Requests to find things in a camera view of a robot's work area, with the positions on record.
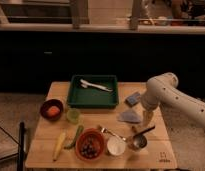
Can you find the green cup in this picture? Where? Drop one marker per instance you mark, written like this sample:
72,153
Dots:
73,115

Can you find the white cup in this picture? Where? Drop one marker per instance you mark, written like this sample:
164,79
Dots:
116,146

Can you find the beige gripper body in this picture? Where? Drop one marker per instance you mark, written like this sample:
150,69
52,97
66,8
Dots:
147,117

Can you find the green cucumber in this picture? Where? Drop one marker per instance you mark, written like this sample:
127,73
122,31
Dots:
77,134

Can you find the yellow corn cob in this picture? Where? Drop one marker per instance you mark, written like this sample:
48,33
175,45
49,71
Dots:
59,145

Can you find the metal fork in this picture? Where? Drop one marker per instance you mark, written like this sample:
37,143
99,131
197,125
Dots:
105,130

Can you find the white plastic utensil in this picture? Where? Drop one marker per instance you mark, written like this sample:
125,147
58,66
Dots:
86,84

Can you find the wooden brush block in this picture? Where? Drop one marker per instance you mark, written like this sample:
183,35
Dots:
140,128

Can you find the black chair frame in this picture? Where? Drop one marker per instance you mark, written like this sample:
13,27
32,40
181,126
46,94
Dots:
20,142

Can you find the orange fruit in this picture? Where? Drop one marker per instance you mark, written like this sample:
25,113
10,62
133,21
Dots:
53,111

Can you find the grey folded cloth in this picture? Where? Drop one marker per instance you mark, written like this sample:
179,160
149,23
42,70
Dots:
129,116

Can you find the green plastic tray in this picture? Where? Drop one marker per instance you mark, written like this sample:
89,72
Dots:
79,97

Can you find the orange bowl with grapes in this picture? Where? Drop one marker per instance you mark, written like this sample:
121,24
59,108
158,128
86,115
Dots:
90,145

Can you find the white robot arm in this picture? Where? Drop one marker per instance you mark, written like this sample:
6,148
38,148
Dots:
163,88

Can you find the dark brown bowl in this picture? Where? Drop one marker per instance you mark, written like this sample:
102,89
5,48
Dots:
47,104

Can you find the blue sponge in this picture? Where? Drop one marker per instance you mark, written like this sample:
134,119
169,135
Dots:
133,99

